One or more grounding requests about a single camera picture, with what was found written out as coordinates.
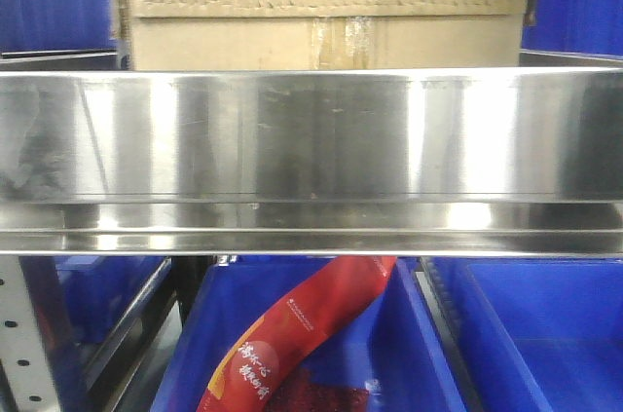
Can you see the perforated grey shelf upright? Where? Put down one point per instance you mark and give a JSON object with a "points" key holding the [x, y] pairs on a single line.
{"points": [[24, 349]]}

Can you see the red snack bag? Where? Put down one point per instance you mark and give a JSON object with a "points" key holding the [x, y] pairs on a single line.
{"points": [[292, 328]]}

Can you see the blue bin lower right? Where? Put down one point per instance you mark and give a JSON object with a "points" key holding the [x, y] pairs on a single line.
{"points": [[535, 334]]}

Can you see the blue bin lower centre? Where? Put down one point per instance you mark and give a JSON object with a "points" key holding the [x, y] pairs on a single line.
{"points": [[388, 359]]}

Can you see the blue bin lower left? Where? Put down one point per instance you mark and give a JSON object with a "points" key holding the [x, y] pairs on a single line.
{"points": [[98, 289]]}

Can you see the blue bin upper right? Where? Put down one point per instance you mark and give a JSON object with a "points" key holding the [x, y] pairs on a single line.
{"points": [[576, 26]]}

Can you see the plain brown cardboard box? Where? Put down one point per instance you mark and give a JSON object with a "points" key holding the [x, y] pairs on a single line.
{"points": [[320, 34]]}

